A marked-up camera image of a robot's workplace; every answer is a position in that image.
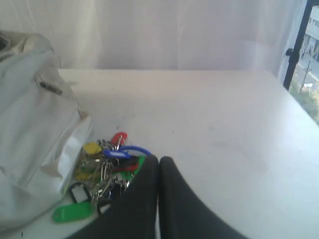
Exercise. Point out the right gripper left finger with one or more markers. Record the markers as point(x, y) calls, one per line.
point(133, 214)

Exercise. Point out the beige duffel bag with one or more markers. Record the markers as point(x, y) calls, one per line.
point(42, 129)

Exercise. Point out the white backdrop curtain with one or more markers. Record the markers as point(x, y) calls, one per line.
point(162, 34)

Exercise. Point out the bunch of colourful key tags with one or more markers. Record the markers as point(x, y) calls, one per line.
point(103, 173)

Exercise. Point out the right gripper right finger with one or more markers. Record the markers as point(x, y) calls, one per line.
point(182, 215)

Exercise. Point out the dark object at right edge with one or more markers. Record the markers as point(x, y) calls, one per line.
point(294, 56)

